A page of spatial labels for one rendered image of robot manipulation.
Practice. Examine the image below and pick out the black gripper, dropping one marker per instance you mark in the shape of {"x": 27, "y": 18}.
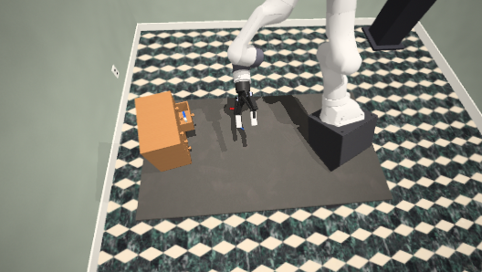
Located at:
{"x": 245, "y": 96}

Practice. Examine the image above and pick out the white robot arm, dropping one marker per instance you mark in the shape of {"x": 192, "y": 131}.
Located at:
{"x": 336, "y": 60}

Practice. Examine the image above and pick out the wooden chest of drawers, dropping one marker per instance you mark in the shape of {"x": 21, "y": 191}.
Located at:
{"x": 158, "y": 133}

